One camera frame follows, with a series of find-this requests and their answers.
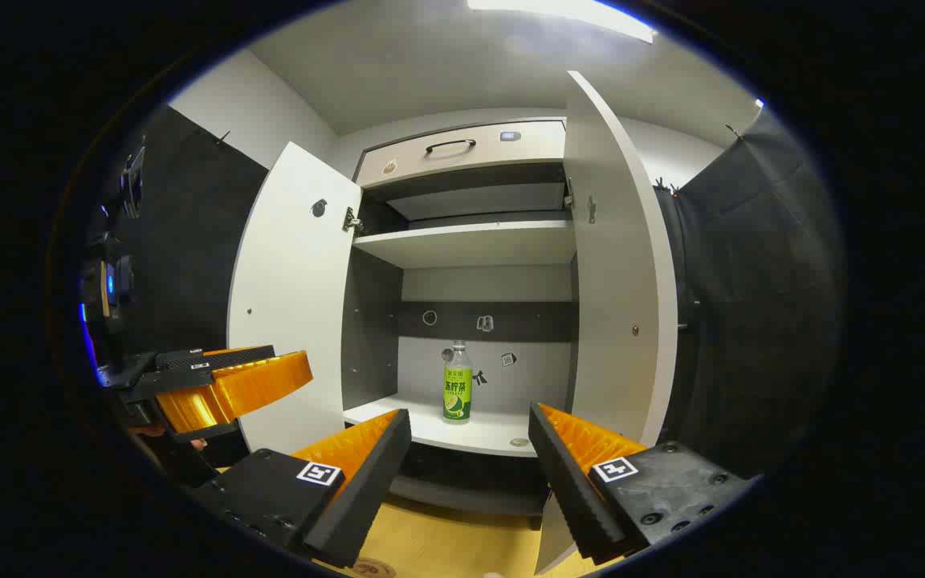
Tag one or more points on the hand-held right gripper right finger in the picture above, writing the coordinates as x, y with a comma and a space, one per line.
563, 482

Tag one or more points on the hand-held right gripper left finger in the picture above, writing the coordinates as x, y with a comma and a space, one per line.
374, 474

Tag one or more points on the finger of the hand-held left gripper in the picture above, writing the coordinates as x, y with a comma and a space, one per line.
230, 356
254, 385

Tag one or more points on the round patterned coaster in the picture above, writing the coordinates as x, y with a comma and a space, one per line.
372, 569

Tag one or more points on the white cabinet door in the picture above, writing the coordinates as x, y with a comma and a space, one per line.
615, 281
294, 281

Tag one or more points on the green label bottle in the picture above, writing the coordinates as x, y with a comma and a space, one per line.
458, 393

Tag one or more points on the white and grey cabinet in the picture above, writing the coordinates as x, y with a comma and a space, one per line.
478, 281

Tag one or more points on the metal door hinge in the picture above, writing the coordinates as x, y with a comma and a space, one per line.
568, 193
350, 221

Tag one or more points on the white cabinet shelf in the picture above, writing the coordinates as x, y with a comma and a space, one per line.
470, 245

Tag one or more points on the beige cabinet drawer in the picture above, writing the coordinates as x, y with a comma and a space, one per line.
527, 148

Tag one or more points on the black cloth clip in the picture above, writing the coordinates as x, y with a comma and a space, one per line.
223, 138
666, 187
731, 131

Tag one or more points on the long ceiling light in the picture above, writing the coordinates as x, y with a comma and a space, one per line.
559, 12

